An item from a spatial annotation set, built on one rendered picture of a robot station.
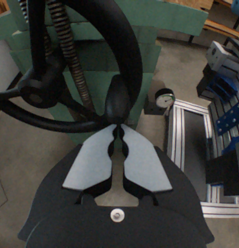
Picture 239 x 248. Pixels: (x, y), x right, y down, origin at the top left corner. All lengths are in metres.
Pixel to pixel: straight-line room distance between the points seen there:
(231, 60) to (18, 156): 1.57
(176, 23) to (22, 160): 1.29
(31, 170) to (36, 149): 0.18
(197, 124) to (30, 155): 1.43
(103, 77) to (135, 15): 0.19
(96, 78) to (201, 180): 0.83
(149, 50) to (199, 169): 0.78
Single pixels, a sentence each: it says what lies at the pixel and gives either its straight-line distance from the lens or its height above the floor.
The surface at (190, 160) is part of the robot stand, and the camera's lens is 0.88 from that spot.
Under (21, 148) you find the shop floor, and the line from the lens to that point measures 1.29.
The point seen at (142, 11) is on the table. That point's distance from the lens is 0.30.
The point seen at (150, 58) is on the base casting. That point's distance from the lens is 0.35.
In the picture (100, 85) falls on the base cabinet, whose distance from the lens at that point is 0.40.
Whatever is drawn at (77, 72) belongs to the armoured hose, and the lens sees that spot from 0.23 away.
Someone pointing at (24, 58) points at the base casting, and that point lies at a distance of 0.44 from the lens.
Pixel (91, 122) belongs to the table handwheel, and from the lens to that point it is 0.25.
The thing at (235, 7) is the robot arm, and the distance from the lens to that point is 0.69.
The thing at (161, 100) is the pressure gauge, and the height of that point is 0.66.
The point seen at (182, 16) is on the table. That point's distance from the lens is 0.33.
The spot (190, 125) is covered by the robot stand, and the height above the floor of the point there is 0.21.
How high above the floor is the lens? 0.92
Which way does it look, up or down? 60 degrees down
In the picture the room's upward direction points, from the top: 4 degrees clockwise
